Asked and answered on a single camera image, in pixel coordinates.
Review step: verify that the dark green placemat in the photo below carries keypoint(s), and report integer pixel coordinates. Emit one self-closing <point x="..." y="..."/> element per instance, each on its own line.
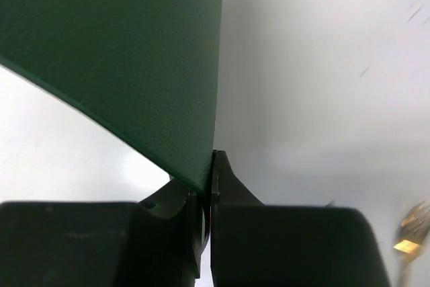
<point x="146" y="70"/>

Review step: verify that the gold fork green handle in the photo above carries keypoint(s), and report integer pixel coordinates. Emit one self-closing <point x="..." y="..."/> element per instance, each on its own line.
<point x="411" y="238"/>

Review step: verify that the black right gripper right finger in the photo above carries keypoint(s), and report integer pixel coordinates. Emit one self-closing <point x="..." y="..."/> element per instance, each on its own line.
<point x="254" y="244"/>

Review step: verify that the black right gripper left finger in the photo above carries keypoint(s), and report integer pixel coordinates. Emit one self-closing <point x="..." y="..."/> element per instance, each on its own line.
<point x="155" y="242"/>

